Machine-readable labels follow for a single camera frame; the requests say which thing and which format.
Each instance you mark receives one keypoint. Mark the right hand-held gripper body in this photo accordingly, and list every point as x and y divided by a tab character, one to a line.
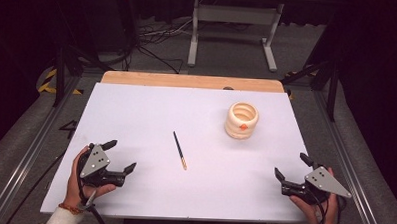
322	183

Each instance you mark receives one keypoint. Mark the grey metal stand frame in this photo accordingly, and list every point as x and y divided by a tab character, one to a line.
236	15

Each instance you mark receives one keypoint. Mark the cream ribbed ceramic pen holder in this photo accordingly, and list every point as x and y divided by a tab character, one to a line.
236	128

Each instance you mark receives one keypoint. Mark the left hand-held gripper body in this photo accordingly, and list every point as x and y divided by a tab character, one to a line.
96	161

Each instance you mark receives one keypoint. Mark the aluminium floor rail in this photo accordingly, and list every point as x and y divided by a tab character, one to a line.
351	157
24	159

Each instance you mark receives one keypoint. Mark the person's left hand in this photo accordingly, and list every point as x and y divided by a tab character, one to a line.
72	187

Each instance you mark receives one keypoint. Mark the person's right hand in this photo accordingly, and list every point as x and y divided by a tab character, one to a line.
311	211

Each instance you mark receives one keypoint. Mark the black box with red light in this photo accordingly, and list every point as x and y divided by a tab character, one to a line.
128	19

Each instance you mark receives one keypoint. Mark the dark pencil with yellow end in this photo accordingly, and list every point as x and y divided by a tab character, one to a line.
179	150

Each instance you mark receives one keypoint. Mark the yellow black floor tape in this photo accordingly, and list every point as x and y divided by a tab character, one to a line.
47	81

